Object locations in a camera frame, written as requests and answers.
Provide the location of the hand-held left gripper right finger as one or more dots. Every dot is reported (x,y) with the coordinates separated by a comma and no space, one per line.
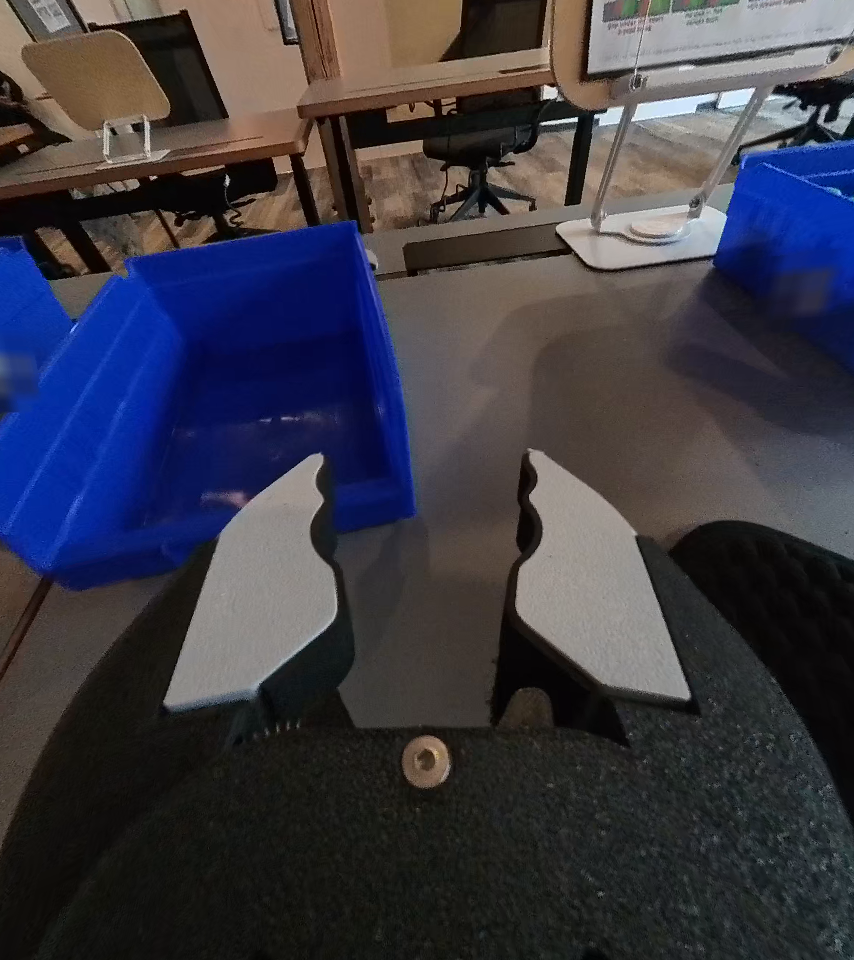
(599,600)

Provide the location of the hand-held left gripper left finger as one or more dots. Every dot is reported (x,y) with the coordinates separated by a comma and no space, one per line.
(255,600)

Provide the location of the blue plastic storage bin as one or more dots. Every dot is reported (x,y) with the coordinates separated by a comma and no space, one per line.
(82,450)
(0,323)

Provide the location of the blue bin with white label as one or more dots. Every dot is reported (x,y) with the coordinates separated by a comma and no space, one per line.
(817,270)

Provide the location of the black honeycomb rubber pad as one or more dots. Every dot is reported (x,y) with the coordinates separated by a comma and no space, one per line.
(817,645)

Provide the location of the black office chair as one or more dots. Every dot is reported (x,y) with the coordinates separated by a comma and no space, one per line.
(225,150)
(484,128)
(839,90)

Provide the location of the wooden background desk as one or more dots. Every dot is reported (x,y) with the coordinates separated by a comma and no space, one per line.
(427,90)
(172,150)

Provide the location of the clear acrylic stand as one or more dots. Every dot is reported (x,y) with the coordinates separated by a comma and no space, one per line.
(130,138)

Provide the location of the printed instruction sheet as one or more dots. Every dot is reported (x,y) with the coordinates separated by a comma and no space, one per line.
(727,30)

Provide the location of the framed wall picture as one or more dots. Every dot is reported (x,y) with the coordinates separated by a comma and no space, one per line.
(45,15)
(288,18)

